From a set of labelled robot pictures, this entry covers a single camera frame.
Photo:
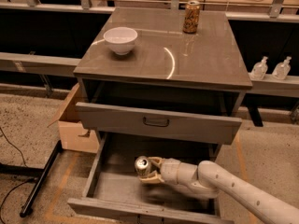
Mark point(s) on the grey open middle drawer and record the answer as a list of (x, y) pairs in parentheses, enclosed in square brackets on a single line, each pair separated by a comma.
[(113, 190)]

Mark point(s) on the grey top drawer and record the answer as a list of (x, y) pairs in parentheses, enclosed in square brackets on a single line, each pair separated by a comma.
[(158, 123)]

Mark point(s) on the green white 7up can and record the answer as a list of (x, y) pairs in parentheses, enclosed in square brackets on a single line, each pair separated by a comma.
[(143, 166)]

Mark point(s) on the orange patterned drink can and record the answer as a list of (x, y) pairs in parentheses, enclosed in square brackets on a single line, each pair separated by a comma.
[(192, 10)]

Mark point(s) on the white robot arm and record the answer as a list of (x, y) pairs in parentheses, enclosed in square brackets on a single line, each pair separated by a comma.
[(206, 180)]

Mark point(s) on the cardboard box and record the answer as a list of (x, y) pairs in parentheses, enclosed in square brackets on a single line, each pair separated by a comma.
[(72, 134)]

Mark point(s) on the clear sanitizer bottle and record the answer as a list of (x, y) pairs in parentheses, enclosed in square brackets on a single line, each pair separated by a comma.
[(282, 69), (259, 69)]

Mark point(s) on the grey metal railing frame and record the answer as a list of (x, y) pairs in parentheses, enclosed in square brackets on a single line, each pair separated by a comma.
[(51, 40)]

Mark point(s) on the clear sanitizer bottle left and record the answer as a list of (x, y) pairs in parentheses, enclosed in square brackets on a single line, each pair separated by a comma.
[(259, 69)]

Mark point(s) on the white ceramic bowl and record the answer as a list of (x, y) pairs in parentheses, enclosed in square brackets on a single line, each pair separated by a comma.
[(120, 40)]

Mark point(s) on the black metal floor bar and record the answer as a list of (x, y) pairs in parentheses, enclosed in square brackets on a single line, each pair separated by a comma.
[(26, 210)]

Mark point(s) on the clear sanitizer bottle right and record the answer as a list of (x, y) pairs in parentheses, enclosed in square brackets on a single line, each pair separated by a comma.
[(282, 69)]

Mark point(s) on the grey drawer cabinet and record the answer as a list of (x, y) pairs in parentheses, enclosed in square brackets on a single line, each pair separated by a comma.
[(167, 69)]

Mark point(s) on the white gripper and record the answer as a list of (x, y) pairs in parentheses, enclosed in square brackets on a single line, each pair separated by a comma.
[(171, 171)]

